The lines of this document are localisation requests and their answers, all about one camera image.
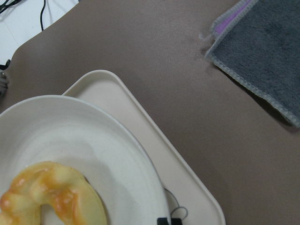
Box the black cable on white surface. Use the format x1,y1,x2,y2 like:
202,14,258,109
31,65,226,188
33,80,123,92
0,0,47,31

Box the grey folded cloth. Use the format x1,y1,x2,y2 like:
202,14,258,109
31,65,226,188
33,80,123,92
205,0,300,128

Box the glazed donut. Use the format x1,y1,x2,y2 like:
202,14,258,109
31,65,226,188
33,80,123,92
0,161,108,225

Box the cream round plate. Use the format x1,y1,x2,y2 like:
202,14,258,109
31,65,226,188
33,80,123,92
0,95,170,225

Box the cream rectangular tray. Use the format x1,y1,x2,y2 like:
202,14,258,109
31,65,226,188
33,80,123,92
63,70,226,225

